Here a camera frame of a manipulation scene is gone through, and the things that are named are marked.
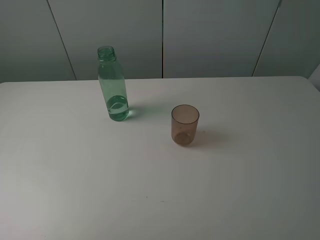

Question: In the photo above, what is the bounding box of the green transparent plastic bottle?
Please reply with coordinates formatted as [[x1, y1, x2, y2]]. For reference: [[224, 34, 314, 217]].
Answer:
[[97, 46, 129, 122]]

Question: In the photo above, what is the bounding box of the pink transparent plastic cup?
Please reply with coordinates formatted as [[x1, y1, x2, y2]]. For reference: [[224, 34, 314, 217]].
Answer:
[[171, 104, 200, 146]]

